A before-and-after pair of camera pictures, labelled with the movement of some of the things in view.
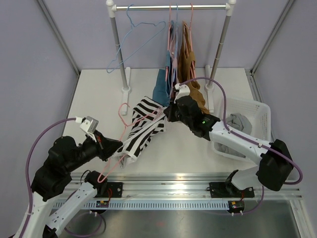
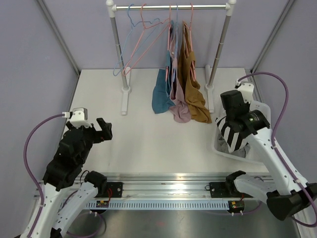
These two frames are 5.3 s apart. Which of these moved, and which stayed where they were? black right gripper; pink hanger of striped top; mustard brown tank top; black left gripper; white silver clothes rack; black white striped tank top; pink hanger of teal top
Moved: pink hanger of striped top; black left gripper; black white striped tank top; black right gripper
Stayed: mustard brown tank top; pink hanger of teal top; white silver clothes rack
